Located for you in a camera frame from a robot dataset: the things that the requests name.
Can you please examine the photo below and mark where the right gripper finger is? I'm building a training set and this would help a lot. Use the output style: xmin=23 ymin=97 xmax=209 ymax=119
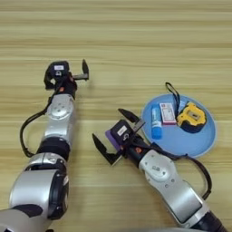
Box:
xmin=117 ymin=107 xmax=146 ymax=132
xmin=92 ymin=132 xmax=123 ymax=167

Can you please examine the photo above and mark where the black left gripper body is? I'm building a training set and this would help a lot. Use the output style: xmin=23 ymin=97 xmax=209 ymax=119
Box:
xmin=52 ymin=74 xmax=78 ymax=99

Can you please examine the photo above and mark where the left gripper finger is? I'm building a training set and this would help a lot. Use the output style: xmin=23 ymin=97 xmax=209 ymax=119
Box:
xmin=43 ymin=70 xmax=55 ymax=91
xmin=72 ymin=59 xmax=91 ymax=82

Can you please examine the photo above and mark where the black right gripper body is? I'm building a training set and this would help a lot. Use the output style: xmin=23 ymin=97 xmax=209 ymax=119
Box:
xmin=121 ymin=135 xmax=152 ymax=168

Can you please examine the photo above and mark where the purple rectangular block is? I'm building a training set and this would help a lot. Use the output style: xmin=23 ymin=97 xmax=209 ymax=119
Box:
xmin=104 ymin=129 xmax=124 ymax=152

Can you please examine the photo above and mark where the blue glue stick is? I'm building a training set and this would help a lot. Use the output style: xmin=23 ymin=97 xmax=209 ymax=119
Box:
xmin=150 ymin=103 xmax=163 ymax=140

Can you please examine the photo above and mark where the yellow tape measure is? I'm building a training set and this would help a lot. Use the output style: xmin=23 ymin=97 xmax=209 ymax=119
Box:
xmin=164 ymin=82 xmax=208 ymax=134

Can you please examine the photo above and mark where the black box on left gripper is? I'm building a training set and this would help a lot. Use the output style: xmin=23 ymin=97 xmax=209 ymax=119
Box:
xmin=48 ymin=61 xmax=71 ymax=78

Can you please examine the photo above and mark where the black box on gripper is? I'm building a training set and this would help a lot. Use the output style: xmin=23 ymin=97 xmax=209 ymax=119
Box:
xmin=110 ymin=119 xmax=136 ymax=145
xmin=48 ymin=61 xmax=71 ymax=78

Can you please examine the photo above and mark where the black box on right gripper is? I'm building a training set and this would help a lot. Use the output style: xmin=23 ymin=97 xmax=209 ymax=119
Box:
xmin=110 ymin=119 xmax=136 ymax=145

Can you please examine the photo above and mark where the red and white small box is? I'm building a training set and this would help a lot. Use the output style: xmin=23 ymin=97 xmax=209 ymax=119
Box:
xmin=159 ymin=102 xmax=178 ymax=127

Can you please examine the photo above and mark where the blue round plate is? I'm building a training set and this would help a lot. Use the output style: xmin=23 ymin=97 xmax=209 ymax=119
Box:
xmin=139 ymin=92 xmax=218 ymax=160

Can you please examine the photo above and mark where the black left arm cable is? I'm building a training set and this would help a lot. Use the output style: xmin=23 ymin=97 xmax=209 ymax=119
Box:
xmin=19 ymin=90 xmax=59 ymax=159

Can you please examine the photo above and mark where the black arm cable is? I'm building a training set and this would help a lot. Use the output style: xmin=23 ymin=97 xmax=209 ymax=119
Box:
xmin=19 ymin=90 xmax=59 ymax=159
xmin=150 ymin=140 xmax=213 ymax=201

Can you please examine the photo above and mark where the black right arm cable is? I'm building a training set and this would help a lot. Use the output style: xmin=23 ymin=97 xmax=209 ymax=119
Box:
xmin=150 ymin=140 xmax=213 ymax=201

